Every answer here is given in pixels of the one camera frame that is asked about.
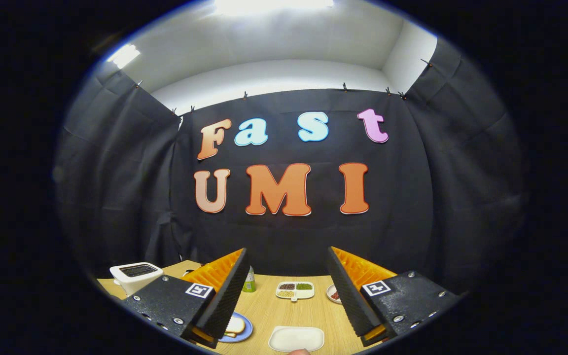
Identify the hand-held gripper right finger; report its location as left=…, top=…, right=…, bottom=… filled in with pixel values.
left=327, top=246, right=463, bottom=347

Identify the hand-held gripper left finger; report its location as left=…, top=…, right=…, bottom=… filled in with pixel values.
left=124, top=248, right=251, bottom=350

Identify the browned toast slice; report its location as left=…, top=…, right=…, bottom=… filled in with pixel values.
left=224, top=316, right=246, bottom=339

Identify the blue round plate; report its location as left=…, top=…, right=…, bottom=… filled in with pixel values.
left=218, top=312, right=253, bottom=343

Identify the white divided dish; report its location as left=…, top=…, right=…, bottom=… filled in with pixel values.
left=276, top=282, right=315, bottom=302

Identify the white rounded square plate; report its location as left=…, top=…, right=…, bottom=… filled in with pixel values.
left=268, top=326, right=325, bottom=353

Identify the white toaster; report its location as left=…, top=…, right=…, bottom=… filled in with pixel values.
left=110, top=262, right=164, bottom=297

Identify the black backdrop cloth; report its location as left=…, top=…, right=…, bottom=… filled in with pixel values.
left=55, top=37, right=529, bottom=296

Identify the small ceiling light panel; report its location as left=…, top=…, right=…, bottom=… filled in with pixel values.
left=106, top=43, right=142, bottom=70

